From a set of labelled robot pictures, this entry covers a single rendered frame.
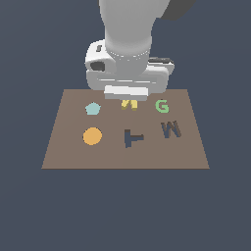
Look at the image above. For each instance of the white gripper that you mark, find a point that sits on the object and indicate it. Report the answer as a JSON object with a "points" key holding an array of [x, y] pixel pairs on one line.
{"points": [[130, 80]]}

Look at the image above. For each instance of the brown slot board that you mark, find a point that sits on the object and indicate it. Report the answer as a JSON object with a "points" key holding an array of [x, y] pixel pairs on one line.
{"points": [[124, 157]]}

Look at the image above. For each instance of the yellow letter block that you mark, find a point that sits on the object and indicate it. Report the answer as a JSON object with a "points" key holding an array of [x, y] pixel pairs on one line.
{"points": [[125, 104]]}

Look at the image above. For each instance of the light blue pentagon block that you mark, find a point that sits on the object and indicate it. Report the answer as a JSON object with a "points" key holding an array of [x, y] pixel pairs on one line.
{"points": [[93, 109]]}

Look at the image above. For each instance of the green letter G block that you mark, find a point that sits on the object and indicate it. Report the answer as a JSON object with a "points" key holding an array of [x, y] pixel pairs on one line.
{"points": [[162, 106]]}

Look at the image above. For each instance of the orange round disc block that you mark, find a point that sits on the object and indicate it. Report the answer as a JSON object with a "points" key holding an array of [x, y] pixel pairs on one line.
{"points": [[92, 136]]}

